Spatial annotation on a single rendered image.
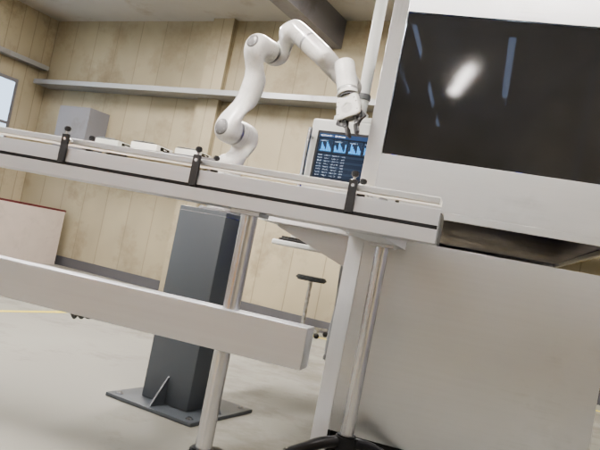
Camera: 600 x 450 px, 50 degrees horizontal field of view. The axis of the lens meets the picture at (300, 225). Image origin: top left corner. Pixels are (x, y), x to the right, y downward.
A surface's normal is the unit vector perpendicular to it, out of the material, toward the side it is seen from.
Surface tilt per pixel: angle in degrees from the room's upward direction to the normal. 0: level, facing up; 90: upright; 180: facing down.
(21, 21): 90
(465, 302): 90
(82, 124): 90
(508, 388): 90
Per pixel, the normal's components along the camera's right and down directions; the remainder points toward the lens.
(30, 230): 0.87, 0.15
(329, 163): -0.39, -0.12
